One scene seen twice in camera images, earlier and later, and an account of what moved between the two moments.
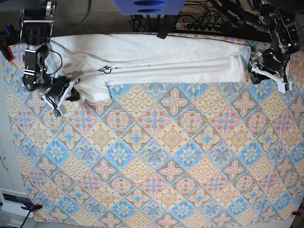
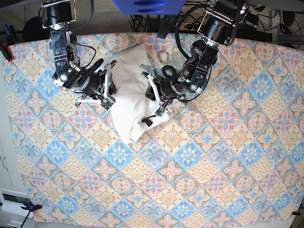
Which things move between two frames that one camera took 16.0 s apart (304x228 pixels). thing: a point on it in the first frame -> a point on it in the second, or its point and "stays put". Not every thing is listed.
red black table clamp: [8, 37] stays put
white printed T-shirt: [99, 61] -> [131, 104]
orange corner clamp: [295, 213] stays put
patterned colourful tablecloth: [160, 152] stays put
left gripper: [74, 76] -> [106, 98]
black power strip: [210, 27] stays put
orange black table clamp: [31, 207] stays put
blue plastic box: [149, 7] stays put
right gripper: [259, 73] -> [162, 100]
